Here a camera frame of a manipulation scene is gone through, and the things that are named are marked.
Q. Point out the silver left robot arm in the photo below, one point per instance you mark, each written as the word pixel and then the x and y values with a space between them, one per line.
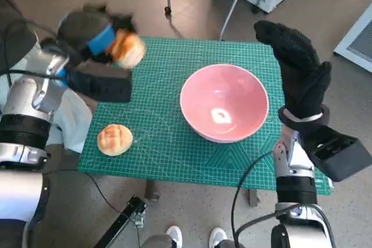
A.
pixel 26 94

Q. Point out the white pole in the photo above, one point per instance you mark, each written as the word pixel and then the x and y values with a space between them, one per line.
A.
pixel 235 7

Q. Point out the green cutting mat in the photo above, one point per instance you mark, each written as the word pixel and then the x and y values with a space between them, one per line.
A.
pixel 162 114

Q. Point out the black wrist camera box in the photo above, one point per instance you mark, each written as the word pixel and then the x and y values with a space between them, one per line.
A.
pixel 101 85
pixel 337 155

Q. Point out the person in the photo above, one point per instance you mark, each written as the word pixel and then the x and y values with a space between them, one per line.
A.
pixel 72 120

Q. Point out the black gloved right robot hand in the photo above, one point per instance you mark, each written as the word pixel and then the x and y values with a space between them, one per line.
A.
pixel 302 79

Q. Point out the pink bowl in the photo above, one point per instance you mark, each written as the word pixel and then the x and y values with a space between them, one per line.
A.
pixel 223 94

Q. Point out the white appliance with mesh panel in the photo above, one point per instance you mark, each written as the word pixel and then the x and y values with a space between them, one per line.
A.
pixel 360 39

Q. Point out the white shoe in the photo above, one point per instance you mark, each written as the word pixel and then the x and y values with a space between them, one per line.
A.
pixel 218 236
pixel 174 236

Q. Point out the black stand with metal clamp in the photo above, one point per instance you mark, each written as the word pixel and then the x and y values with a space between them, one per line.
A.
pixel 122 219

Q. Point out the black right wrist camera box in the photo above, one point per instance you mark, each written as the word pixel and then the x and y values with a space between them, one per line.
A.
pixel 337 155

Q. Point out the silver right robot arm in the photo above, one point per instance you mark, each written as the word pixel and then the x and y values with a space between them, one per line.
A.
pixel 295 190

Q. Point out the dark metal table leg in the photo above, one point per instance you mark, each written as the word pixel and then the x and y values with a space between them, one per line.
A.
pixel 253 198
pixel 151 191

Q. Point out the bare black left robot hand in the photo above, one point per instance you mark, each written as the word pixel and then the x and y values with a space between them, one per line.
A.
pixel 84 31

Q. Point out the long braided toy bread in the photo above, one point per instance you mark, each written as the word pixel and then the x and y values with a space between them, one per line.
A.
pixel 129 49

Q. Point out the round toy bread bun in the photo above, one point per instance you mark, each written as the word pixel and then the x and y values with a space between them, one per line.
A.
pixel 114 140

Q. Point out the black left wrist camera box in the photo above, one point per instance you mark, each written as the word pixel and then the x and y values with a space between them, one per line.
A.
pixel 101 85

